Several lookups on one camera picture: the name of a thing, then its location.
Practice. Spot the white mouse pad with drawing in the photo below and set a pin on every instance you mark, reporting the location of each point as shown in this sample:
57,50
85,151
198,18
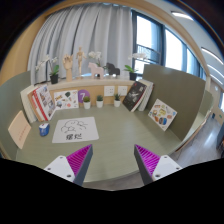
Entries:
75,130

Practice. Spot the white wall socket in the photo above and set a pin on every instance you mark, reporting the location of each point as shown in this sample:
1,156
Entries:
109,90
122,90

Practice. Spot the small potted plant middle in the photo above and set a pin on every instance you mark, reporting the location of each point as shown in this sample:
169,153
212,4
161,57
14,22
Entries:
99,101

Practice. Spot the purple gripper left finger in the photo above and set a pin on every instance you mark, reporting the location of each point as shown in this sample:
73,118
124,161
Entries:
73,167

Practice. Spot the small potted plant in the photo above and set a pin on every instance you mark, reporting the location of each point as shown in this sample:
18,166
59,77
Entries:
117,100
99,101
86,102

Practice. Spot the white orchid black pot right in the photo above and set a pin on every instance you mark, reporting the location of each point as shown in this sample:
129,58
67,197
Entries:
133,72

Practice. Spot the wooden hand model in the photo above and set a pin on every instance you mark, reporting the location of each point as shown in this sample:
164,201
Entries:
68,63

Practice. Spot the grey curtain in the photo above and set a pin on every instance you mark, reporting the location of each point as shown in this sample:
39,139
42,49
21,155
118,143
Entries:
98,27

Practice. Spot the small potted plant right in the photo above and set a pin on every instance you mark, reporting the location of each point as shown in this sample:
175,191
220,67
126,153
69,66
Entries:
117,100

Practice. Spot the purple round number sign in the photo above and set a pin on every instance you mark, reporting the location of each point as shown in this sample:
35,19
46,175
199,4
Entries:
82,94

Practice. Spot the black book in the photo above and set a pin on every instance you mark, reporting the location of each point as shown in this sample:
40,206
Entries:
134,96

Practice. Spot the red and white book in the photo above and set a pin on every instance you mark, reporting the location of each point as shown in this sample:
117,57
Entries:
44,102

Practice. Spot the white orchid behind horse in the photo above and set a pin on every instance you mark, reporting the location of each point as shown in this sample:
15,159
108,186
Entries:
97,56

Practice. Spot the white orchid black pot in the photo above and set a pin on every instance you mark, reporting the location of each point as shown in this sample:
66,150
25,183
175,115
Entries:
54,68
133,72

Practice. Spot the white toy horse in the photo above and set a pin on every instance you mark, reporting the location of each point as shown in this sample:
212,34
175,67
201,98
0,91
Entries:
95,70

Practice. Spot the white orchid black pot left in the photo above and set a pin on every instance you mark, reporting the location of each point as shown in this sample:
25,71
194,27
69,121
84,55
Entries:
54,68

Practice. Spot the white illustrated card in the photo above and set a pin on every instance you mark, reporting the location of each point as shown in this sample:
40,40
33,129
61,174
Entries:
66,99

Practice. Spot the colourful sticker board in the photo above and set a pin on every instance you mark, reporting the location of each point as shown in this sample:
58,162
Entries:
162,114

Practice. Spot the white wall socket right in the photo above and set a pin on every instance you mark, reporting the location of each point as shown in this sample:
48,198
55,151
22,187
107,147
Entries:
122,90

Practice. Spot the white book far left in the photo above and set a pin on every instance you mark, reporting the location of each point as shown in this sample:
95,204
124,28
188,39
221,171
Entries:
27,104

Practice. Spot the white books behind black book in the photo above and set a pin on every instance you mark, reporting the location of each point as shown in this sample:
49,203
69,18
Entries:
141,104

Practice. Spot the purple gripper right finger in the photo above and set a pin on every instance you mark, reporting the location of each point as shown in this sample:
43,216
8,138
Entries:
153,167

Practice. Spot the wooden mannequin figure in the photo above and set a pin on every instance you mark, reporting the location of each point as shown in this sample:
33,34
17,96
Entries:
80,55

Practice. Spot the black toy horse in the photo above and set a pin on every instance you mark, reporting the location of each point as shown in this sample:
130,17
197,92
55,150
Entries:
112,69

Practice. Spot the white wall socket left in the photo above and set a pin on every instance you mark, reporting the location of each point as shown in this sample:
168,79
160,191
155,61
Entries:
109,90

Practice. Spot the small potted plant left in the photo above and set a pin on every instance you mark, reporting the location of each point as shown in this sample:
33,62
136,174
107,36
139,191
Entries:
86,102

